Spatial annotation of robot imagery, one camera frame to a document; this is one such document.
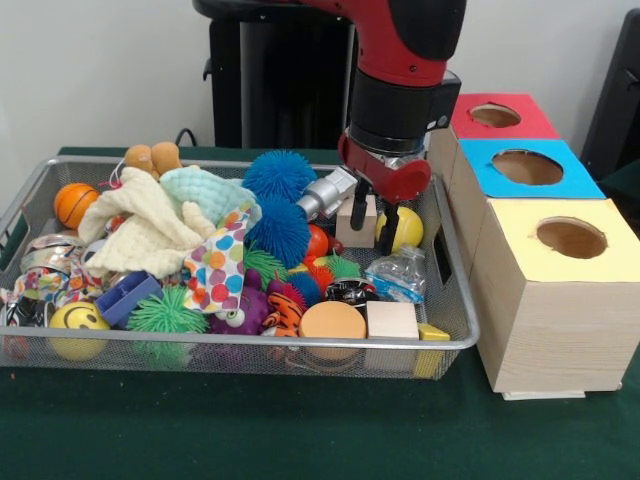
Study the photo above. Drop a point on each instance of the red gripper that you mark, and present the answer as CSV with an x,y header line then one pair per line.
x,y
390,178

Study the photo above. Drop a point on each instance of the clear plastic packet blue label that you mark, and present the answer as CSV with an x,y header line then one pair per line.
x,y
395,277

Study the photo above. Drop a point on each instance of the blue fuzzy toy with eyes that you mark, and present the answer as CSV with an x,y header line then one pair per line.
x,y
280,175

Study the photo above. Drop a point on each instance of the brown plush toy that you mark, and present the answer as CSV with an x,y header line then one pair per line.
x,y
152,158

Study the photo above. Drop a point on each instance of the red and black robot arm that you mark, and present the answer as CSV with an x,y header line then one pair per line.
x,y
410,60

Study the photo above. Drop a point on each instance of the clear mesh bin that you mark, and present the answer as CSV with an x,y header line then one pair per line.
x,y
250,356

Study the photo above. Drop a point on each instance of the wooden box with three holes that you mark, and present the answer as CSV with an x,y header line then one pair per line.
x,y
550,320

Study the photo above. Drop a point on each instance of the plain yellow ball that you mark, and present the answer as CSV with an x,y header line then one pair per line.
x,y
410,228

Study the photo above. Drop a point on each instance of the purple spiky ball with eyes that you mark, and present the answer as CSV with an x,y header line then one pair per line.
x,y
240,315

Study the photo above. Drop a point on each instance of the polka dot cloth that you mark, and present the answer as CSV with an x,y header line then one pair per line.
x,y
215,272

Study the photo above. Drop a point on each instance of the mint green knitted cloth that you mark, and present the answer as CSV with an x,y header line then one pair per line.
x,y
205,190

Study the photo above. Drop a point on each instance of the green spiky ball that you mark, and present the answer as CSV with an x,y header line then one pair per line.
x,y
165,315

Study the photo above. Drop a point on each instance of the cream knitted cloth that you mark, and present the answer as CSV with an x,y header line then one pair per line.
x,y
140,235

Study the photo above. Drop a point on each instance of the black chair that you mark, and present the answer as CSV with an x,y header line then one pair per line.
x,y
620,100

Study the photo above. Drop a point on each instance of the small orange basketball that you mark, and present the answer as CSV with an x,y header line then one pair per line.
x,y
77,205

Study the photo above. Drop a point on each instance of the yellow smiley ball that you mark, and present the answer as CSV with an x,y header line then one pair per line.
x,y
78,328

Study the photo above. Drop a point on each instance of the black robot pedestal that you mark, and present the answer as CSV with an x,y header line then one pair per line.
x,y
280,80

